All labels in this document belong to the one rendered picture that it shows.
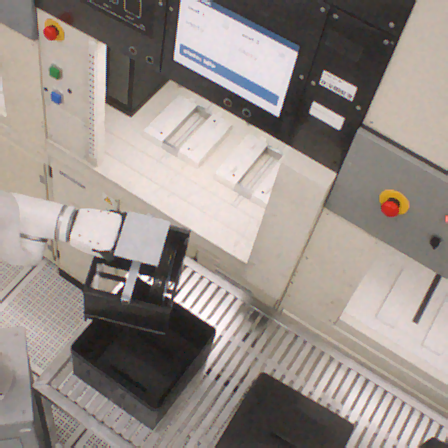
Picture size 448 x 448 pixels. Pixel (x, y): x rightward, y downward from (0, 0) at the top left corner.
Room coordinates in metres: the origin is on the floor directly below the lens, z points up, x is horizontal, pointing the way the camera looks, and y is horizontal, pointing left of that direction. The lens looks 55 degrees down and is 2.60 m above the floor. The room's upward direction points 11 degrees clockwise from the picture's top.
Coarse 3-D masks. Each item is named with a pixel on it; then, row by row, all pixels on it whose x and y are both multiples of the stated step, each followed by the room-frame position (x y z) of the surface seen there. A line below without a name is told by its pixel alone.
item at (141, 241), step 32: (128, 224) 0.87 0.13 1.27; (160, 224) 0.89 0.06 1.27; (96, 256) 0.84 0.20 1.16; (128, 256) 0.79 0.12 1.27; (160, 256) 0.80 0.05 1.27; (96, 288) 0.83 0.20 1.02; (128, 288) 0.75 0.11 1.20; (96, 320) 0.74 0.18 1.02; (128, 320) 0.74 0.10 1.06; (160, 320) 0.73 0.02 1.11
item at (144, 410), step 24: (144, 288) 0.92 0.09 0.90; (192, 312) 0.86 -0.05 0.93; (96, 336) 0.79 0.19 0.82; (120, 336) 0.82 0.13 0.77; (144, 336) 0.83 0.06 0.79; (168, 336) 0.85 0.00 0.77; (192, 336) 0.85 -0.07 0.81; (72, 360) 0.69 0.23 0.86; (96, 360) 0.74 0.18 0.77; (120, 360) 0.75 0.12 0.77; (144, 360) 0.77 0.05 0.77; (168, 360) 0.78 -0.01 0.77; (192, 360) 0.79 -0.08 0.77; (96, 384) 0.65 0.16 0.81; (120, 384) 0.62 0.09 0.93; (144, 384) 0.70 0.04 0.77; (168, 384) 0.71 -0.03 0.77; (144, 408) 0.59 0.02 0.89; (168, 408) 0.63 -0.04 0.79
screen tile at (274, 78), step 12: (240, 36) 1.14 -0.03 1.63; (252, 36) 1.13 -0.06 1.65; (252, 48) 1.13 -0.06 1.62; (264, 48) 1.12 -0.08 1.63; (276, 48) 1.11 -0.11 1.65; (240, 60) 1.14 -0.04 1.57; (252, 60) 1.13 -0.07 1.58; (276, 60) 1.11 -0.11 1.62; (288, 60) 1.10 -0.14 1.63; (252, 72) 1.13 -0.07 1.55; (264, 72) 1.11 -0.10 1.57; (276, 72) 1.10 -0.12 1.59; (276, 84) 1.10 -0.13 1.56
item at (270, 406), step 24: (264, 384) 0.72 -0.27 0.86; (240, 408) 0.64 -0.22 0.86; (264, 408) 0.66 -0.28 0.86; (288, 408) 0.67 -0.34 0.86; (312, 408) 0.68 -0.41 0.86; (240, 432) 0.58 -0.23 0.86; (264, 432) 0.59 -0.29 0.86; (288, 432) 0.60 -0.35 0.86; (312, 432) 0.61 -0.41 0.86; (336, 432) 0.62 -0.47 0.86
